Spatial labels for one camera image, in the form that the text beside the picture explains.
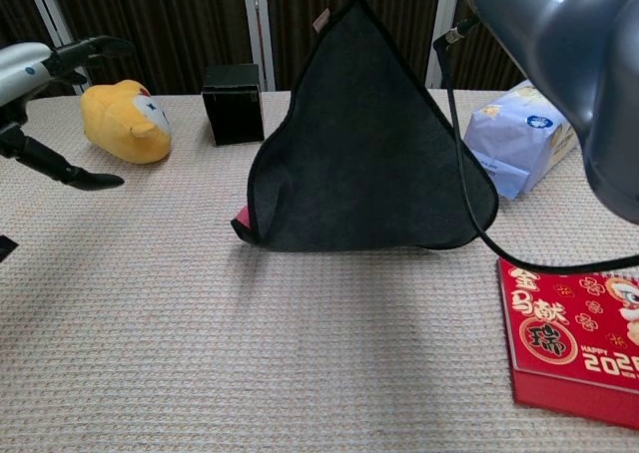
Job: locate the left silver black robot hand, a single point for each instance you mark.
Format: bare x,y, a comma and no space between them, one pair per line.
20,69

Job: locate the pink and grey microfibre towel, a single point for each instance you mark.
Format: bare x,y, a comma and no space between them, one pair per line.
359,148

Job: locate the yellow plush toy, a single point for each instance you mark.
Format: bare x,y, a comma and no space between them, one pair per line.
115,124

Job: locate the black open box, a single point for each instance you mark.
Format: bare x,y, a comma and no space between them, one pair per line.
234,114

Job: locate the light blue paper bag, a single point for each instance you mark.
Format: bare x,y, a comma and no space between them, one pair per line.
519,138

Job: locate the beige woven tablecloth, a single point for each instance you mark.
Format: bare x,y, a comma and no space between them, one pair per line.
150,298

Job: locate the red desk calendar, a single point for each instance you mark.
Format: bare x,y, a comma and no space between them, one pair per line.
559,333

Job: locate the grey metal partition post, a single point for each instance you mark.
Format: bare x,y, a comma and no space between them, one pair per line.
48,14
433,71
255,24

